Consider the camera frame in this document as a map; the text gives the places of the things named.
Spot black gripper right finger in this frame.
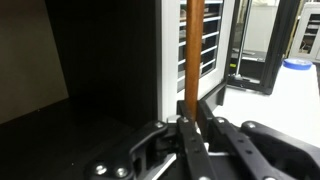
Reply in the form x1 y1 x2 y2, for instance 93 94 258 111
196 99 320 180

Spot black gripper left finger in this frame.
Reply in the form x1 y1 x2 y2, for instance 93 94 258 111
83 99 218 180

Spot wooden spoon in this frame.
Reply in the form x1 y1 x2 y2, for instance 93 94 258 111
184 0 206 123

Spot white slatted cabinet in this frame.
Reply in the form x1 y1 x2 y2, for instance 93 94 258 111
161 0 236 123

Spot black metal frame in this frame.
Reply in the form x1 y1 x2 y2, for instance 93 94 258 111
226 0 302 96

